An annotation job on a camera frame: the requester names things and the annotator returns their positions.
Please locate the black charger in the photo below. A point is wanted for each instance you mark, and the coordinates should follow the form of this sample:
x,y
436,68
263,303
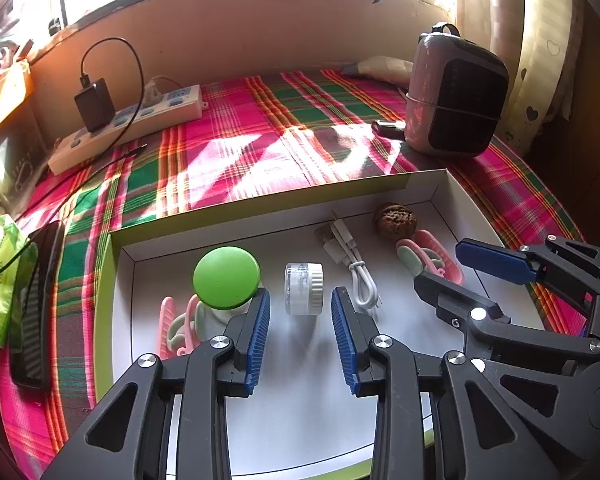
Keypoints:
x,y
95,105

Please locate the green tissue pack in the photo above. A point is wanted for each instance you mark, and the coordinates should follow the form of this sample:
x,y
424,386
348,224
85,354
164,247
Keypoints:
x,y
2,280

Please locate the brown walnut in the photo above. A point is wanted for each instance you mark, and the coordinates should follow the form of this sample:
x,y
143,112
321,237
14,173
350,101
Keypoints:
x,y
396,217

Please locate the white power strip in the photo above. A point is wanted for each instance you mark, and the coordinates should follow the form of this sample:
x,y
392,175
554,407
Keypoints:
x,y
145,120

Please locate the grey portable heater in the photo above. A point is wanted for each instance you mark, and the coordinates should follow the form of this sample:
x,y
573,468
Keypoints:
x,y
455,100

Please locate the cream heart-print curtain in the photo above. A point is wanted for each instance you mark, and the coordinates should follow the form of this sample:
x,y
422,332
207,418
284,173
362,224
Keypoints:
x,y
545,60

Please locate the dark printed box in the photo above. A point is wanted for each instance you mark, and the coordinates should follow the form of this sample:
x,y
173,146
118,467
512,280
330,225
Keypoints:
x,y
5,160

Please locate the small clear jar white lid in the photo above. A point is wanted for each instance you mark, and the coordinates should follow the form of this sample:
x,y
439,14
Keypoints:
x,y
302,287

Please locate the orange box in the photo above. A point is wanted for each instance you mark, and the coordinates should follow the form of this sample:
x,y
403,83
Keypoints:
x,y
2,97

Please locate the green-topped white knob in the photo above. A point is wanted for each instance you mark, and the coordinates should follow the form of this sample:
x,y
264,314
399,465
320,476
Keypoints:
x,y
225,277

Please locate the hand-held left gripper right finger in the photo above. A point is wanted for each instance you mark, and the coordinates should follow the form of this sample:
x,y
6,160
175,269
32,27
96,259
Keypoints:
x,y
342,340

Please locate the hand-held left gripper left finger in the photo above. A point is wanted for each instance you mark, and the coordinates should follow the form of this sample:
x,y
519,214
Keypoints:
x,y
260,335

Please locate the black ribbed flat object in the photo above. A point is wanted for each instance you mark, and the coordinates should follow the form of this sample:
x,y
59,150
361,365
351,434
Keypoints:
x,y
35,310

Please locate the shallow cardboard box green rim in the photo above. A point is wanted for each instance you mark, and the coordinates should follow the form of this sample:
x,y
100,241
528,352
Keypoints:
x,y
300,375

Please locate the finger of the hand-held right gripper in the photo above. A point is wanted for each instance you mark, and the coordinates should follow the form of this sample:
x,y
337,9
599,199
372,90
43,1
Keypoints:
x,y
495,260
450,300

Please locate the plaid blanket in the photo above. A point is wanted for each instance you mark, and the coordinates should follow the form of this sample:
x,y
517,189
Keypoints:
x,y
260,150

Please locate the pink plastic clip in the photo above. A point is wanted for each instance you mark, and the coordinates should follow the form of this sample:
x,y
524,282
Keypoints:
x,y
167,315
432,245

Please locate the white plug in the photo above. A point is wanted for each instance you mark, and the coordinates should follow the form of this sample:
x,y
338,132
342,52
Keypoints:
x,y
154,92

